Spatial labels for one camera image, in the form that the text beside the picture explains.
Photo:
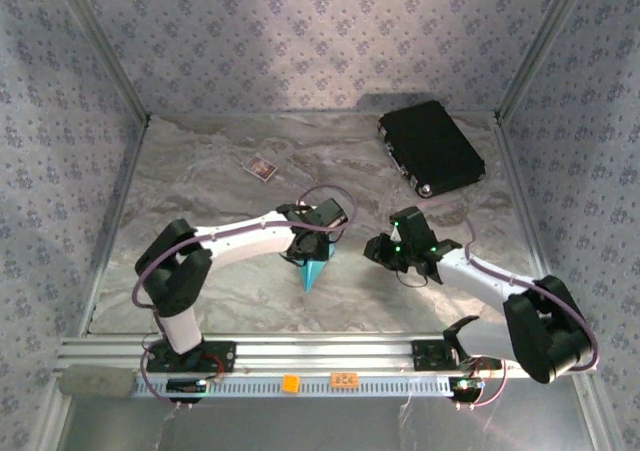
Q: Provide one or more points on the light blue paper sheet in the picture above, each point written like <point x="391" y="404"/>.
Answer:
<point x="312" y="273"/>

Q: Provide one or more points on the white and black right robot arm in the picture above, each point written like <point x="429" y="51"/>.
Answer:
<point x="480" y="278"/>

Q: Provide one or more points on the orange square tag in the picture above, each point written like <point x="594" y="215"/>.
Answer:
<point x="291" y="384"/>

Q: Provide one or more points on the small printed card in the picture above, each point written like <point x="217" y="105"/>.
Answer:
<point x="260" y="167"/>

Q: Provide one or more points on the black hard case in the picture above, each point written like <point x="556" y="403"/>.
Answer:
<point x="430" y="146"/>

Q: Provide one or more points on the orange number label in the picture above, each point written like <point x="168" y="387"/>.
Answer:
<point x="344" y="380"/>

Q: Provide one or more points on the right controller board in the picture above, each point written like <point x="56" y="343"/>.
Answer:
<point x="466" y="385"/>

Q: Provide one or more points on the controller board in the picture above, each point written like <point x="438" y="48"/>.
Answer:
<point x="466" y="385"/>
<point x="186" y="386"/>

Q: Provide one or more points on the left controller board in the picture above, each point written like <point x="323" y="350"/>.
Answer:
<point x="186" y="386"/>

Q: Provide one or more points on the grey foam block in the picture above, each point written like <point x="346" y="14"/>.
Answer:
<point x="97" y="381"/>

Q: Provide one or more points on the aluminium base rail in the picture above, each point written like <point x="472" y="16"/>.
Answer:
<point x="325" y="353"/>

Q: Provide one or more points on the aluminium side rail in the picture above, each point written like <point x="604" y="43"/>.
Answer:
<point x="117" y="221"/>
<point x="525" y="196"/>

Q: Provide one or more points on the aluminium frame post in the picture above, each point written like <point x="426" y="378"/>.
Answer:
<point x="545" y="46"/>

